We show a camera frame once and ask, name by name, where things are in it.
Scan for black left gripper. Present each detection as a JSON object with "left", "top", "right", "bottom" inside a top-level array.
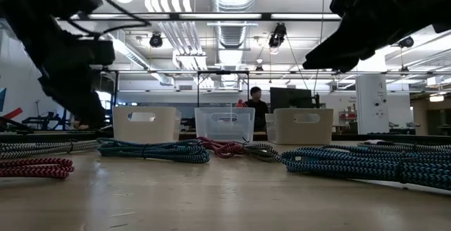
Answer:
[{"left": 6, "top": 8, "right": 116, "bottom": 130}]

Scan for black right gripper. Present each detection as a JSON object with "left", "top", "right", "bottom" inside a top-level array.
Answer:
[{"left": 302, "top": 0, "right": 451, "bottom": 74}]

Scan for black-white braided USB cable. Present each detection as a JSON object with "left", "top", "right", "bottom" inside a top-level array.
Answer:
[
  {"left": 0, "top": 139, "right": 103, "bottom": 160},
  {"left": 357, "top": 139, "right": 451, "bottom": 154},
  {"left": 242, "top": 142, "right": 283, "bottom": 163}
]

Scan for magenta utensil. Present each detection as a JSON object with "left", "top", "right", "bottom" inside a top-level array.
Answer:
[{"left": 0, "top": 157, "right": 75, "bottom": 180}]

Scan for teal braided USB cable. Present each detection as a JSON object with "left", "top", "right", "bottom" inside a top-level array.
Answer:
[
  {"left": 97, "top": 137, "right": 211, "bottom": 165},
  {"left": 280, "top": 146, "right": 451, "bottom": 192}
]

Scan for magenta utensils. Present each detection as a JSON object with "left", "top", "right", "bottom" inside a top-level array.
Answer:
[{"left": 197, "top": 136, "right": 245, "bottom": 159}]

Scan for black ceiling spotlight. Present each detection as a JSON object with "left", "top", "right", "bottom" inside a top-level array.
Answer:
[
  {"left": 397, "top": 36, "right": 415, "bottom": 49},
  {"left": 149, "top": 32, "right": 164, "bottom": 49}
]

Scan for white plastic bin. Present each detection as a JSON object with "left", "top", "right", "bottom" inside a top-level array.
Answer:
[{"left": 112, "top": 106, "right": 183, "bottom": 144}]

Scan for white pillar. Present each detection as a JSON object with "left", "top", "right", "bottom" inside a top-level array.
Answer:
[{"left": 354, "top": 75, "right": 390, "bottom": 135}]

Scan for black computer monitor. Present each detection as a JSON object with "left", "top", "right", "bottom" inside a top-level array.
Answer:
[{"left": 269, "top": 87, "right": 321, "bottom": 114}]

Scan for grey-white plastic bin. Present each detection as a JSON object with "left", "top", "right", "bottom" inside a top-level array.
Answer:
[{"left": 264, "top": 108, "right": 334, "bottom": 145}]

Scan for person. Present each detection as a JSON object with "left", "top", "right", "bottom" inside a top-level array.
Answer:
[{"left": 244, "top": 86, "right": 271, "bottom": 132}]

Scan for overhead rig bar with lights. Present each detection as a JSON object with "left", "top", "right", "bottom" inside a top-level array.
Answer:
[{"left": 58, "top": 11, "right": 342, "bottom": 22}]

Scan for clear plastic bin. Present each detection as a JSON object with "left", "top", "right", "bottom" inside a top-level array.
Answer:
[{"left": 194, "top": 106, "right": 256, "bottom": 143}]

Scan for black hanging camera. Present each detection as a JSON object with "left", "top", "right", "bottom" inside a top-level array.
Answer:
[{"left": 267, "top": 22, "right": 288, "bottom": 49}]

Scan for black aluminium table frame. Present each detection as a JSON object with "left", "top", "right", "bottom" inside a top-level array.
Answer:
[{"left": 0, "top": 130, "right": 451, "bottom": 144}]

